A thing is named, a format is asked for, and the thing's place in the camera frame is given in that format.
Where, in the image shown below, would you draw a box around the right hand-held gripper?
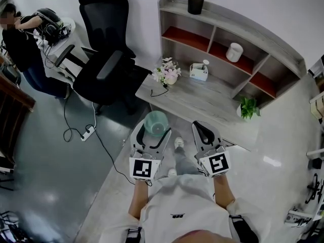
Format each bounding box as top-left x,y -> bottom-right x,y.
191,120 -> 232,179

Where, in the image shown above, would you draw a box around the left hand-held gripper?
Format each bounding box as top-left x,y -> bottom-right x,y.
129,122 -> 173,182

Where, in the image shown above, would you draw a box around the green glass cup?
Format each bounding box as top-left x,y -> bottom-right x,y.
143,110 -> 169,138

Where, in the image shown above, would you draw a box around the grey desk with shelf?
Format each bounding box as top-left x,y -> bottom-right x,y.
157,0 -> 307,110

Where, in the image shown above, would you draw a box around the person's right forearm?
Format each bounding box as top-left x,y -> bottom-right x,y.
212,173 -> 236,209

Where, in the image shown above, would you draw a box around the person's left forearm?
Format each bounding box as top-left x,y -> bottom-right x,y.
128,179 -> 150,219

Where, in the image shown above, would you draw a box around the grey wooden desk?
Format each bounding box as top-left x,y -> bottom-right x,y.
135,57 -> 262,152

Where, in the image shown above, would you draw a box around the person's grey trousers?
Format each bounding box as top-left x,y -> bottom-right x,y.
173,146 -> 204,177

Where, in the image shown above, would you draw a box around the green plant in white pot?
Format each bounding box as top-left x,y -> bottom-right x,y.
236,96 -> 262,121

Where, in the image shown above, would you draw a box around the white power strip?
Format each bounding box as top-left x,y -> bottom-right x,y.
80,125 -> 97,142

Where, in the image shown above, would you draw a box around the person's white shirt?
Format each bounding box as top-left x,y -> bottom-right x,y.
121,174 -> 262,243

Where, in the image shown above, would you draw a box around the white tissue box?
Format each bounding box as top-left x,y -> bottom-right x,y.
189,59 -> 210,82

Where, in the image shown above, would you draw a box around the pink flowers in pot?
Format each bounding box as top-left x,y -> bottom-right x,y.
151,57 -> 183,86

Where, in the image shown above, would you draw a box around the white cylinder canister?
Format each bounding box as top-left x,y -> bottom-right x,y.
225,42 -> 245,63

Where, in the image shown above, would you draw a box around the black office chair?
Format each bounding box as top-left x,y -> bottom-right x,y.
55,0 -> 153,116

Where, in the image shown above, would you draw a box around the beige box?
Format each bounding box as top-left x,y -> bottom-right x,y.
309,92 -> 324,125

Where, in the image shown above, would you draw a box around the grey device on floor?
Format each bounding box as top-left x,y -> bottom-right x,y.
284,206 -> 317,229

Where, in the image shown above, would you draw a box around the black tripod stand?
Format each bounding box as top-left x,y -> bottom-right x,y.
306,172 -> 324,205

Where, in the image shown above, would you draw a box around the white round table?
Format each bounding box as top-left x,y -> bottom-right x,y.
34,17 -> 85,82

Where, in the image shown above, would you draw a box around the white cabinet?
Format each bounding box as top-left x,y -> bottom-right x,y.
307,57 -> 324,91

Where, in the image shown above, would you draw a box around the brown wooden bench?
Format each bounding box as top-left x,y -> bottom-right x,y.
0,54 -> 36,167

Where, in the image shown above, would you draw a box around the black helmet headset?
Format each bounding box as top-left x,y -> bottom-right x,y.
32,7 -> 70,47

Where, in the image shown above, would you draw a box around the long black floor cable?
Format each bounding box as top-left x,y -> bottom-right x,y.
63,95 -> 136,186

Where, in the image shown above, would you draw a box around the white power cable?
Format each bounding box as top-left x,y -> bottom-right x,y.
91,102 -> 98,128

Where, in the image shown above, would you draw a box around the black arm strap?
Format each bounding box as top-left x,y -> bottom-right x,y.
229,214 -> 260,243
126,226 -> 143,243

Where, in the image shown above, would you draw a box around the black metal frame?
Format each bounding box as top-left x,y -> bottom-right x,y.
0,210 -> 34,243

